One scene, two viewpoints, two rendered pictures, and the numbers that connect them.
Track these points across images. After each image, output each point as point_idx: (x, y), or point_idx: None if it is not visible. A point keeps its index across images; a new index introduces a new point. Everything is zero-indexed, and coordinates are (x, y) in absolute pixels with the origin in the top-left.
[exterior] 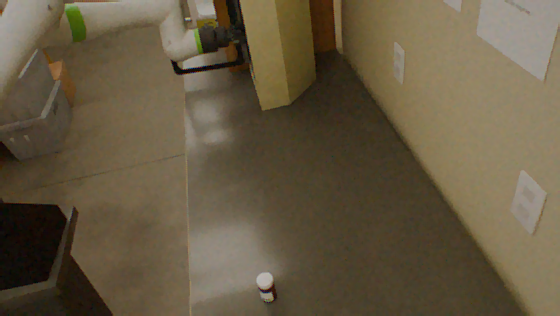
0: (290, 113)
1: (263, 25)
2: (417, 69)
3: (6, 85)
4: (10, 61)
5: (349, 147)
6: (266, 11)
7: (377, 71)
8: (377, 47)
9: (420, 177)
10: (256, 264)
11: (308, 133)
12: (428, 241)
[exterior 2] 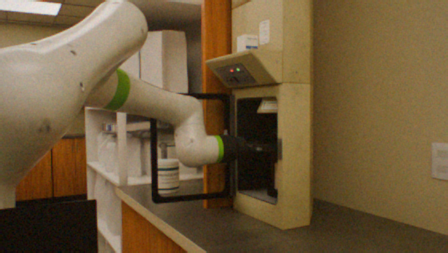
0: (318, 230)
1: (298, 129)
2: None
3: (101, 71)
4: (110, 49)
5: (425, 247)
6: (302, 115)
7: (389, 190)
8: (390, 165)
9: None
10: None
11: (362, 242)
12: None
